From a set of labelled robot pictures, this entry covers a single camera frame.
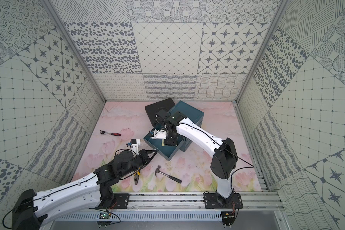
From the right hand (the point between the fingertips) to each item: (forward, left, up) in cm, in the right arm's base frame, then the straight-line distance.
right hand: (172, 139), depth 81 cm
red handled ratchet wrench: (+13, +51, -13) cm, 54 cm away
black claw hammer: (-17, +1, -15) cm, 23 cm away
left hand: (-9, +7, +5) cm, 12 cm away
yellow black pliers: (-17, +21, -14) cm, 30 cm away
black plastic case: (+33, +19, -10) cm, 39 cm away
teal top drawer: (-9, +2, +4) cm, 11 cm away
